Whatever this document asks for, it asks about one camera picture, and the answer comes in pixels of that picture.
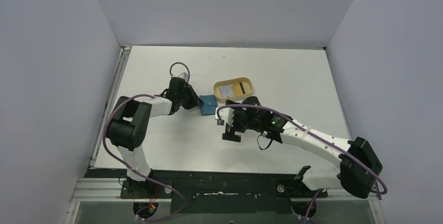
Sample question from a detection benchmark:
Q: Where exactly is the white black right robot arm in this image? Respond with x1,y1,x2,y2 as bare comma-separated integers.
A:
215,96,387,199

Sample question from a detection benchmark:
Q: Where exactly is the teal leather card holder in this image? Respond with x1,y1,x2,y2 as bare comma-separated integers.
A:
199,95,218,116

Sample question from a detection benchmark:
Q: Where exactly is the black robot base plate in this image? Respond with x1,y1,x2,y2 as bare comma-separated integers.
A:
85,169,317,219

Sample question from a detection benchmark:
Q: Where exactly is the gold card with black stripe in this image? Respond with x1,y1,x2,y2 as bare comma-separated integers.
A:
232,82,246,96

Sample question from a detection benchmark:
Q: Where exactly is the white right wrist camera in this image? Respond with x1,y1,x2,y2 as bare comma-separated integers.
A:
215,108,234,126

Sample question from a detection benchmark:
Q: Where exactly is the beige oval plastic tray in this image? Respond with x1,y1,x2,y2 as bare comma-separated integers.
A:
213,77,254,103

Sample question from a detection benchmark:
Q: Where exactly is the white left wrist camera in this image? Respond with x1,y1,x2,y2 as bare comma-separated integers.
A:
178,72,189,80

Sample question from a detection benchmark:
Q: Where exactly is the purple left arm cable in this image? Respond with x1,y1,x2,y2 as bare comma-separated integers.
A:
102,62,191,223

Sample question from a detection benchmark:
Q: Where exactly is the grey VIP card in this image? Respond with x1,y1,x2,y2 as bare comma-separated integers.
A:
220,84,235,98

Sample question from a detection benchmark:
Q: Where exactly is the aluminium frame rail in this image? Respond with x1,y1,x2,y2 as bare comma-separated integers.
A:
63,46,132,223

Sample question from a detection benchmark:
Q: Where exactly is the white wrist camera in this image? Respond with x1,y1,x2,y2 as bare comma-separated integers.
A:
178,72,189,80
215,108,234,126

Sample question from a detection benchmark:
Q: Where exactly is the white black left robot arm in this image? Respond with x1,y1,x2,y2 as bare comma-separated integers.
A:
103,75,203,197

